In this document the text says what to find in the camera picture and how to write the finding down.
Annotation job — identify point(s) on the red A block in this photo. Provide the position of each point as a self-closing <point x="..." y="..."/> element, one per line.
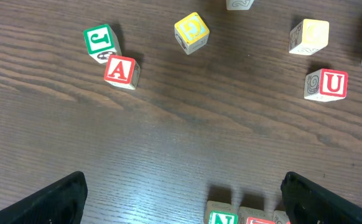
<point x="122" y="72"/>

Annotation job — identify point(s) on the red E block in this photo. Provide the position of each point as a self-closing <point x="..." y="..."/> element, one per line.
<point x="248" y="215"/>

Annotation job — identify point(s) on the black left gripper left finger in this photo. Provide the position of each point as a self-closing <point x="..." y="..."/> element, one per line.
<point x="61" y="202"/>

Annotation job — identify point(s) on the red U block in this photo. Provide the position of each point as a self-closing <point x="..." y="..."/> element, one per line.
<point x="326" y="85"/>
<point x="280" y="217"/>

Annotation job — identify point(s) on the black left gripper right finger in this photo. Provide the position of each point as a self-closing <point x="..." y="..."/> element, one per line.
<point x="307" y="202"/>

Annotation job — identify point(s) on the green N block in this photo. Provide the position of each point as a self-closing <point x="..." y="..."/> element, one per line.
<point x="220" y="213"/>

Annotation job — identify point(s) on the green J block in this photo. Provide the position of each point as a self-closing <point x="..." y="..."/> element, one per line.
<point x="101" y="42"/>

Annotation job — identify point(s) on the red Y block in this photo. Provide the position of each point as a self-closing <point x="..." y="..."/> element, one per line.
<point x="233" y="5"/>

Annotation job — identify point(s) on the yellow O block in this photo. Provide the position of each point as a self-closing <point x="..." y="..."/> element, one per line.
<point x="308" y="37"/>

